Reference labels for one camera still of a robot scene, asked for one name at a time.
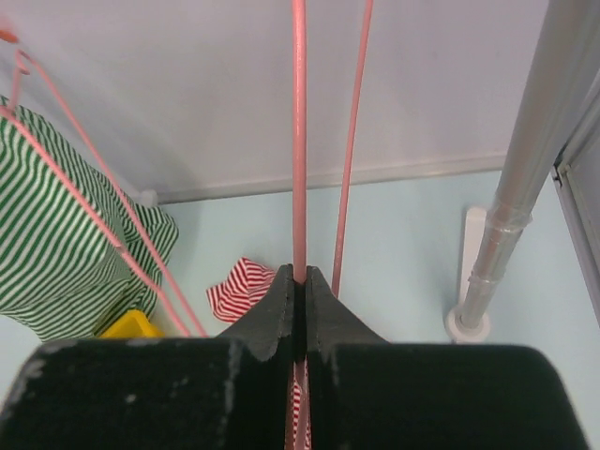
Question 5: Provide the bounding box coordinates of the yellow plastic basket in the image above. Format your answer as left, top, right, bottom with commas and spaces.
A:
98, 309, 165, 339

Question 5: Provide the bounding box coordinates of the orange plastic hanger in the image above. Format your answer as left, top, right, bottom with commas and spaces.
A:
0, 25, 20, 44

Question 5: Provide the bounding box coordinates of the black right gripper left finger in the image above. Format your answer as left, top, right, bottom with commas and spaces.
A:
1, 265, 294, 449

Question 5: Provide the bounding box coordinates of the green white striped tank top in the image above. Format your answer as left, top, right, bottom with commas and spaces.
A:
0, 96, 180, 342

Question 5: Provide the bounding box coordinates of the red white striped tank top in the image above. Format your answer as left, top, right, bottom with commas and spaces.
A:
206, 257, 312, 449

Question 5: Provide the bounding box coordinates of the silver white clothes rack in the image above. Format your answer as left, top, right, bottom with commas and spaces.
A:
445, 1, 599, 343

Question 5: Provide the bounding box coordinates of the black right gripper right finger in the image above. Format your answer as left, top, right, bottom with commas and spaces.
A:
306, 267, 588, 449

